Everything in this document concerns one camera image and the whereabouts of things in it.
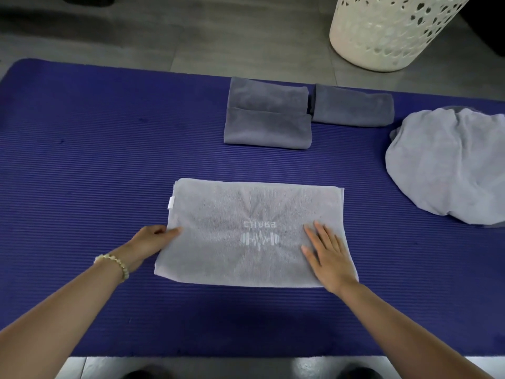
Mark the person's right thumb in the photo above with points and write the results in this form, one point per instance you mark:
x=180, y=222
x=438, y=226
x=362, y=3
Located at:
x=308, y=256

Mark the blue ribbed exercise mat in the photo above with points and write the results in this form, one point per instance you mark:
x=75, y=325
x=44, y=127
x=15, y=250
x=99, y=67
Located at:
x=98, y=173

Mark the folded dark grey towel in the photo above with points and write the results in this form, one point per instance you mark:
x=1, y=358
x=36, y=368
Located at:
x=268, y=94
x=268, y=130
x=351, y=106

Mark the person's left thumb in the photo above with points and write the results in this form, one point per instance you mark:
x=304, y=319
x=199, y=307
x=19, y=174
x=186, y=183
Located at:
x=172, y=234

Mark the person's right forearm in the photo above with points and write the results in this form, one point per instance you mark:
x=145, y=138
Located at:
x=402, y=335

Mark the person's left forearm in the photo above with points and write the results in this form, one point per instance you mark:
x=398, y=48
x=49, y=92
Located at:
x=59, y=319

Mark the light grey printed towel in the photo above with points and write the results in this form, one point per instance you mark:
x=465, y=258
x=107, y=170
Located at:
x=236, y=217

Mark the person's right hand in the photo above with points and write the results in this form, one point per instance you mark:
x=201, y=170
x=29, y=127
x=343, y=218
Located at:
x=331, y=264

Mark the dark furniture base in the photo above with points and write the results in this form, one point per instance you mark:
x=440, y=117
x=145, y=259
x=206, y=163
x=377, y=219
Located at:
x=487, y=23

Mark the crumpled light grey towel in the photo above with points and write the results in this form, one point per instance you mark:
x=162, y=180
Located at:
x=449, y=165

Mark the person's left hand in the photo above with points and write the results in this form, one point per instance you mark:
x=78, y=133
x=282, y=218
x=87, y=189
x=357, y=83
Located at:
x=144, y=244

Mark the person's right middle finger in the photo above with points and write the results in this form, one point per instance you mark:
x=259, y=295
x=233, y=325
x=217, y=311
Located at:
x=321, y=233

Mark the black shoe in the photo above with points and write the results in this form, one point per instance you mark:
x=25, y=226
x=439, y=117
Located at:
x=361, y=371
x=144, y=373

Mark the cream perforated laundry basket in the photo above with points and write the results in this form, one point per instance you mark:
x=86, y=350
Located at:
x=390, y=31

